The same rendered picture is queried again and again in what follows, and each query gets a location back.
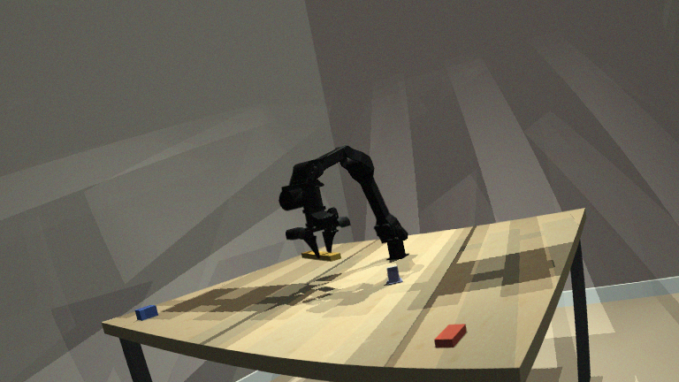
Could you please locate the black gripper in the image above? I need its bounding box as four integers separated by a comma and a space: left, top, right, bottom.
286, 202, 350, 258

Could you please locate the red rectangular block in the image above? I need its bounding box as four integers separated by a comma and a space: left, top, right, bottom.
434, 324, 467, 348

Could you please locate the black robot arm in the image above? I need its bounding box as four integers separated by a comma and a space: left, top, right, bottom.
279, 145, 410, 260

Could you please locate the yellow bar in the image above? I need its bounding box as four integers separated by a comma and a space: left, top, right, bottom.
301, 250, 341, 262

